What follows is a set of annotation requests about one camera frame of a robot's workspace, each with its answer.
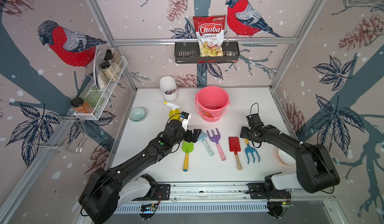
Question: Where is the light blue trowel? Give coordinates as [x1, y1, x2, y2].
[198, 131, 214, 156]

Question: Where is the blue fork yellow handle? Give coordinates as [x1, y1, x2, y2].
[244, 138, 261, 164]

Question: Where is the red spade wooden handle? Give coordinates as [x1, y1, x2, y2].
[229, 137, 243, 171]

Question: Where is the green trowel yellow handle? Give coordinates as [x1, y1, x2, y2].
[182, 141, 194, 172]

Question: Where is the purple fork pink handle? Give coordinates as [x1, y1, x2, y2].
[207, 128, 226, 161]

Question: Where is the yellow spray bottle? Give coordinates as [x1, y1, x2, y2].
[164, 102, 181, 120]

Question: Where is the pink plastic bucket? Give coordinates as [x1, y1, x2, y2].
[195, 86, 231, 122]

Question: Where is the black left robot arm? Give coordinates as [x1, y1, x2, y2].
[79, 120, 202, 224]

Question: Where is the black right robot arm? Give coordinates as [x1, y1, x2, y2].
[240, 114, 340, 194]

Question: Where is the white plate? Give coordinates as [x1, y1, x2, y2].
[278, 149, 296, 166]

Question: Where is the light green bowl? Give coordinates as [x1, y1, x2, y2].
[129, 107, 147, 122]

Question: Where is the white paper cup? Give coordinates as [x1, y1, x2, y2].
[160, 76, 178, 102]

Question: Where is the beige bottle black cap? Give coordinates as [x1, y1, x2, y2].
[104, 49, 121, 73]
[100, 62, 118, 82]

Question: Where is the orange jar black lid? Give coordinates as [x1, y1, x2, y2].
[70, 97, 94, 114]

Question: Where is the red cassava chips bag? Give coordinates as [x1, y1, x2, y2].
[193, 15, 226, 57]

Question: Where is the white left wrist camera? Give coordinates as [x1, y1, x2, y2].
[180, 111, 190, 131]

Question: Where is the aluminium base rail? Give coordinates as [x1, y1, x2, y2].
[83, 180, 334, 216]

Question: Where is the black wall basket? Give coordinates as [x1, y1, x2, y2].
[175, 42, 240, 64]

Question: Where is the white wire wall shelf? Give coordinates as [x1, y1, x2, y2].
[75, 45, 128, 120]

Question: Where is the metal wire rack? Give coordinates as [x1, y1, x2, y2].
[28, 116, 88, 154]

